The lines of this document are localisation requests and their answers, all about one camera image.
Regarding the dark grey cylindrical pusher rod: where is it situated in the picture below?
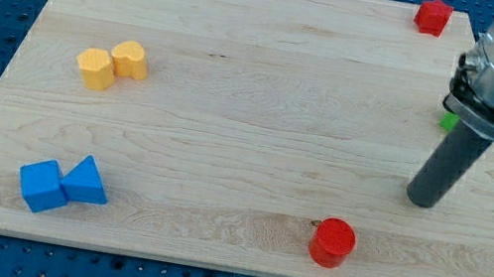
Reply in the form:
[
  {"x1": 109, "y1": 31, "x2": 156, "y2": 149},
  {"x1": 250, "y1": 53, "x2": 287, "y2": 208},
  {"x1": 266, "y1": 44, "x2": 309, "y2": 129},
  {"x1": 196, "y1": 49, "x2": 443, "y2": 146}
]
[{"x1": 406, "y1": 121, "x2": 493, "y2": 208}]

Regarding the red cylinder block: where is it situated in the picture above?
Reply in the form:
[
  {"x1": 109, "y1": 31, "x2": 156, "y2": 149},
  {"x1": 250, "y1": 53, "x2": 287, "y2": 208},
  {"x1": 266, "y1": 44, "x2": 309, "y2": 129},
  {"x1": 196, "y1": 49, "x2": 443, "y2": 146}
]
[{"x1": 309, "y1": 217, "x2": 357, "y2": 268}]

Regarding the green block behind arm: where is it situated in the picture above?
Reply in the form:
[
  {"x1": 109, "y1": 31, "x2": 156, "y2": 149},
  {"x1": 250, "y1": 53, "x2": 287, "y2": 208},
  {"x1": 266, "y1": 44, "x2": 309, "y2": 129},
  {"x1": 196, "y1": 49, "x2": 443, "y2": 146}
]
[{"x1": 438, "y1": 111, "x2": 459, "y2": 132}]

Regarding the yellow pentagon block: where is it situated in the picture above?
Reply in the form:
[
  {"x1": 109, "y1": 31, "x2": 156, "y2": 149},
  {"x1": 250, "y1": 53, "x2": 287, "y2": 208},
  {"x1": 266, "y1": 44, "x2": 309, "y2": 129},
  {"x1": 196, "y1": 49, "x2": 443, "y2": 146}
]
[{"x1": 76, "y1": 48, "x2": 115, "y2": 91}]

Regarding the blue cube block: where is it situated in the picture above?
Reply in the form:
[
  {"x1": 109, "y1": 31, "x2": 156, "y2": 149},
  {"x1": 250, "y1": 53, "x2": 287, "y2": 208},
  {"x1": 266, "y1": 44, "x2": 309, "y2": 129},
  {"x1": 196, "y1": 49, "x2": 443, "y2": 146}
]
[{"x1": 19, "y1": 160, "x2": 67, "y2": 212}]

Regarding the yellow heart block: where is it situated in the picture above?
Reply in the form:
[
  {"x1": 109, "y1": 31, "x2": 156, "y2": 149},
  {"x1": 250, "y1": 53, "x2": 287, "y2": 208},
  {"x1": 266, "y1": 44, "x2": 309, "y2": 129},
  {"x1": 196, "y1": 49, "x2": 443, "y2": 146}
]
[{"x1": 111, "y1": 41, "x2": 148, "y2": 80}]

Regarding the blue triangle block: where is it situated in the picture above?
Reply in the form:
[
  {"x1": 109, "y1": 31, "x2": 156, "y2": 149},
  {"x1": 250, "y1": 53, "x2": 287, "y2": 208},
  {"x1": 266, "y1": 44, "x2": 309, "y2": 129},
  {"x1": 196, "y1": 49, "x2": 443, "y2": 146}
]
[{"x1": 61, "y1": 155, "x2": 108, "y2": 205}]

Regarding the red star block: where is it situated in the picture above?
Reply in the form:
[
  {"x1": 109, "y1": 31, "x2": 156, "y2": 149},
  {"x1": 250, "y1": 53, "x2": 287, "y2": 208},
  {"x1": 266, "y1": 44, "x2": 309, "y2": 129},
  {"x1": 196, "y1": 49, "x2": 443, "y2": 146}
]
[{"x1": 414, "y1": 0, "x2": 453, "y2": 38}]

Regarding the wooden board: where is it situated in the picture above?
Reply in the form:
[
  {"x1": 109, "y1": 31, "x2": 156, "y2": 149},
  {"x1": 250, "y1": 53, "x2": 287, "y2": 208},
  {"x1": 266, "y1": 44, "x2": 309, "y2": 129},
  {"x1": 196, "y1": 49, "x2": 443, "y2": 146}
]
[{"x1": 0, "y1": 0, "x2": 494, "y2": 277}]

